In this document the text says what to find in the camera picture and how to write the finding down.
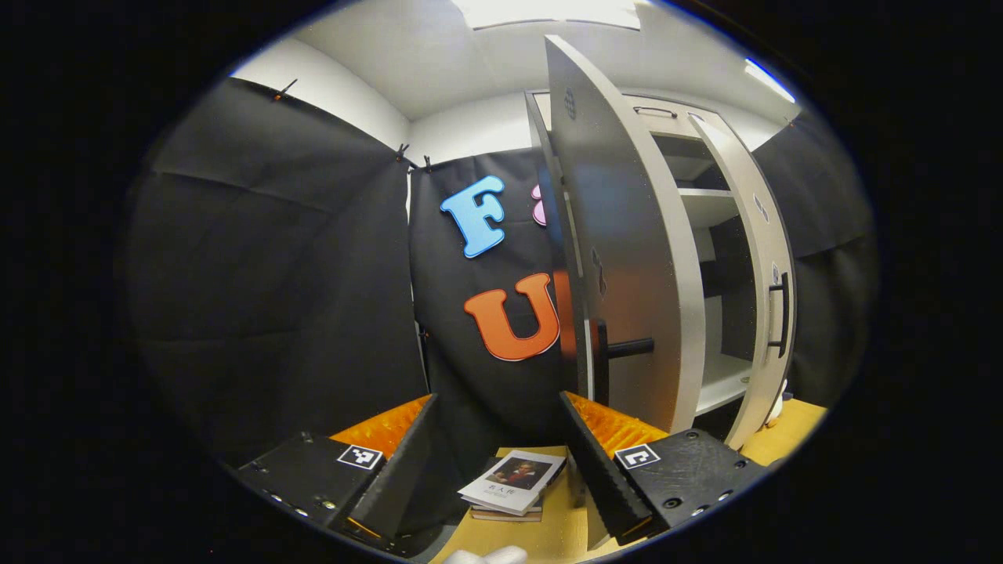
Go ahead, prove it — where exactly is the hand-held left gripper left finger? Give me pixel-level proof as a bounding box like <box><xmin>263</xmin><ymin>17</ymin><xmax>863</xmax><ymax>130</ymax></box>
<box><xmin>235</xmin><ymin>393</ymin><xmax>441</xmax><ymax>545</ymax></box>

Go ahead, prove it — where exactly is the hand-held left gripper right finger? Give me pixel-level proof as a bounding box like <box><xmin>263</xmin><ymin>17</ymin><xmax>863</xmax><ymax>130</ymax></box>
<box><xmin>559</xmin><ymin>390</ymin><xmax>773</xmax><ymax>545</ymax></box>

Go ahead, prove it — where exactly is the white cabinet door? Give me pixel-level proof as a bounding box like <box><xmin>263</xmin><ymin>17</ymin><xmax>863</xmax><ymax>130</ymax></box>
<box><xmin>543</xmin><ymin>35</ymin><xmax>706</xmax><ymax>549</ymax></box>
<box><xmin>690</xmin><ymin>114</ymin><xmax>798</xmax><ymax>451</ymax></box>

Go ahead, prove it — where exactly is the white and grey cabinet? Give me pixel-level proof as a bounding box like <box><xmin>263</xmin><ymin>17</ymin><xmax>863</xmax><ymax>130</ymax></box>
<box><xmin>525</xmin><ymin>90</ymin><xmax>798</xmax><ymax>439</ymax></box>

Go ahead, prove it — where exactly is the white cabinet drawer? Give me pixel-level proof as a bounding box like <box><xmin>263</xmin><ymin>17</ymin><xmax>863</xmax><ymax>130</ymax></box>
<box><xmin>627</xmin><ymin>98</ymin><xmax>726</xmax><ymax>140</ymax></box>

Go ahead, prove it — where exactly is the white portrait cover book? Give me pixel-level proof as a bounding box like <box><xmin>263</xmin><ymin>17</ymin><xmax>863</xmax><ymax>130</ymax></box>
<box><xmin>458</xmin><ymin>450</ymin><xmax>567</xmax><ymax>516</ymax></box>

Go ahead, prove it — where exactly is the brown book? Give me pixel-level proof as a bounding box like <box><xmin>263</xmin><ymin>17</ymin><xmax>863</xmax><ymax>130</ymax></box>
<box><xmin>470</xmin><ymin>501</ymin><xmax>543</xmax><ymax>522</ymax></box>

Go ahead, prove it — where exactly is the black backdrop cloth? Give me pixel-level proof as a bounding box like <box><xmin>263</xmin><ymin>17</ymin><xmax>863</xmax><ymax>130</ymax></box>
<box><xmin>121</xmin><ymin>78</ymin><xmax>874</xmax><ymax>533</ymax></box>

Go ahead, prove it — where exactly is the ceiling light panel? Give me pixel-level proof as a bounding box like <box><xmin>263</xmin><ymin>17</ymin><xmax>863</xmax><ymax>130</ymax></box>
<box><xmin>744</xmin><ymin>57</ymin><xmax>796</xmax><ymax>104</ymax></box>
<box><xmin>451</xmin><ymin>0</ymin><xmax>642</xmax><ymax>31</ymax></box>

